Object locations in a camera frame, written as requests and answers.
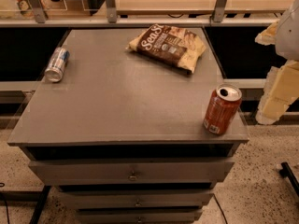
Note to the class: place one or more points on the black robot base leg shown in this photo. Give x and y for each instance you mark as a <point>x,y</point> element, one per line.
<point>286,172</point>

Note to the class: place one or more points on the grey drawer cabinet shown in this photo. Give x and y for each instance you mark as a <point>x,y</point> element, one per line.
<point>114,104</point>

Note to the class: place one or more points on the silver blue energy drink can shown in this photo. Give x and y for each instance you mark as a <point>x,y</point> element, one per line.
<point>56,65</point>

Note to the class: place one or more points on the brown chip bag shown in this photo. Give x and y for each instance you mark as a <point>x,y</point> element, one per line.
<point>175,46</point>

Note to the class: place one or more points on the red coke can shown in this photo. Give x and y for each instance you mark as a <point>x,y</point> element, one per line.
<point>223,105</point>

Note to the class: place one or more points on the bottom grey drawer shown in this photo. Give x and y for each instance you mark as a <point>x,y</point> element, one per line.
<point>140,216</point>

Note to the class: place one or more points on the top grey drawer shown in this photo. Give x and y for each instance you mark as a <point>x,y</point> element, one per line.
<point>136,171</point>

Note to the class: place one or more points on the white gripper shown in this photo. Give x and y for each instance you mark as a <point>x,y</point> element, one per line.
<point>289,34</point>

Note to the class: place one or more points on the middle grey drawer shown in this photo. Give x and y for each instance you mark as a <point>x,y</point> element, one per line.
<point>136,199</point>

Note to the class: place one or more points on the grey metal shelf rail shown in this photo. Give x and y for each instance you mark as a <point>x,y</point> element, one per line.
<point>139,22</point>

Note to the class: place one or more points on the black floor bar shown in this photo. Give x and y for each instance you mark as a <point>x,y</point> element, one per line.
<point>40,205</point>

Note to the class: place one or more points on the grey drawer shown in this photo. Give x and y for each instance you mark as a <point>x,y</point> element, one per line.
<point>140,216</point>
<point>136,199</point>
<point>136,171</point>

